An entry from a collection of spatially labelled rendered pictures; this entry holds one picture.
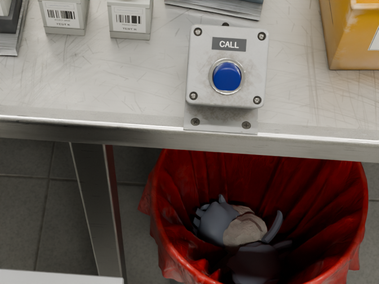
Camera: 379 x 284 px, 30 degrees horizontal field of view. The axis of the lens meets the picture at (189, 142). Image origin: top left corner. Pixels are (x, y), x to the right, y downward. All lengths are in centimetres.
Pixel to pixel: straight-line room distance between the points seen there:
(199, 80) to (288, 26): 16
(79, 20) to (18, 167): 97
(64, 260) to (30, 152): 28
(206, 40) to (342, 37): 13
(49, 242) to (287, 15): 95
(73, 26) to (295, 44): 22
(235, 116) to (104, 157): 18
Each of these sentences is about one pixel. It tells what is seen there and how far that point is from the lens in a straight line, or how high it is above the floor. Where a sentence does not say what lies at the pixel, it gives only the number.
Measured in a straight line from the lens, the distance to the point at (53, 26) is 72.
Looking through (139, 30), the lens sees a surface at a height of 89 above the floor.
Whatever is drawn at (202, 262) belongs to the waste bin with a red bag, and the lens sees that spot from 109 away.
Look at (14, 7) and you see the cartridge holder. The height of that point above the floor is 91.
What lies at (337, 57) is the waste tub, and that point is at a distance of 70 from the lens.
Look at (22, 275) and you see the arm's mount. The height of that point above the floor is 96.
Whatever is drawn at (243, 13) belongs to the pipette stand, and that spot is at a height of 88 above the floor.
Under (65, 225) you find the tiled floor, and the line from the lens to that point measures 157.
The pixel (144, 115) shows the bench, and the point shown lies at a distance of 67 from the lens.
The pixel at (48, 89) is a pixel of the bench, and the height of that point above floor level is 88.
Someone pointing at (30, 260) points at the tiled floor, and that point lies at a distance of 156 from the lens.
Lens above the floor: 145
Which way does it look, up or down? 62 degrees down
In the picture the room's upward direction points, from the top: 5 degrees clockwise
